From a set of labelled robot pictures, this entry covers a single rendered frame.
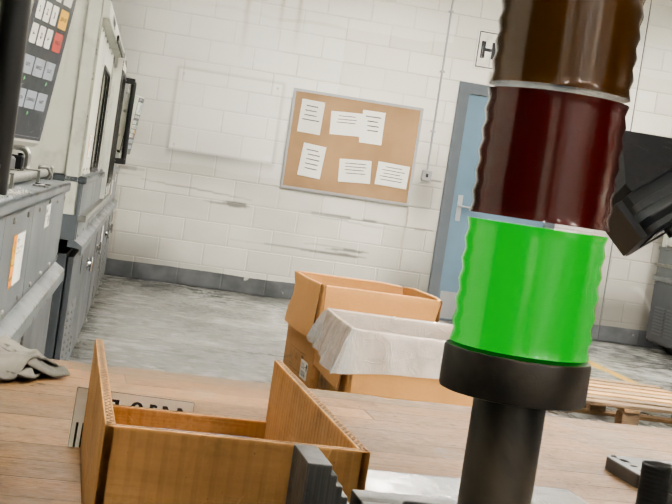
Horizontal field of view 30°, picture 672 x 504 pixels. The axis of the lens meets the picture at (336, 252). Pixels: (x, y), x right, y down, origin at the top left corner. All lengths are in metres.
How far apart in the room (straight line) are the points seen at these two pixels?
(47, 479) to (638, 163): 0.37
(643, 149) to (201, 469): 0.29
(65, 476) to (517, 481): 0.44
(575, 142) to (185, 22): 11.07
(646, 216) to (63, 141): 4.54
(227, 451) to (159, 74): 10.80
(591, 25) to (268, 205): 11.05
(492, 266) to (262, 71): 11.07
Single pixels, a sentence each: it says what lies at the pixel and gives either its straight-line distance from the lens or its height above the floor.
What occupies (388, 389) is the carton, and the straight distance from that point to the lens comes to 4.05.
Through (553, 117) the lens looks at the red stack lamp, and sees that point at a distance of 0.33.
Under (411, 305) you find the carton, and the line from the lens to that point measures 4.68.
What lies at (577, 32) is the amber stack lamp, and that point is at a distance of 0.33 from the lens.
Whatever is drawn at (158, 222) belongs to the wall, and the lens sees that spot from 11.33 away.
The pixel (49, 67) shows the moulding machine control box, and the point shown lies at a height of 1.18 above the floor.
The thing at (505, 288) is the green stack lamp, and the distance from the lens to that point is 0.33.
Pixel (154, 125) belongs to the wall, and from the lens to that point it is 11.31.
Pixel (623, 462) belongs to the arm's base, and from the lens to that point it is 1.00.
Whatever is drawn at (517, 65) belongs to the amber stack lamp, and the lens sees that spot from 0.33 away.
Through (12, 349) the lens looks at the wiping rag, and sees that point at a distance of 1.05.
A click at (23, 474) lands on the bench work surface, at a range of 0.74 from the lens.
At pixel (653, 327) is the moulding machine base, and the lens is 12.05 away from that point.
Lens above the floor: 1.09
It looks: 3 degrees down
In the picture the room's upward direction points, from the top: 9 degrees clockwise
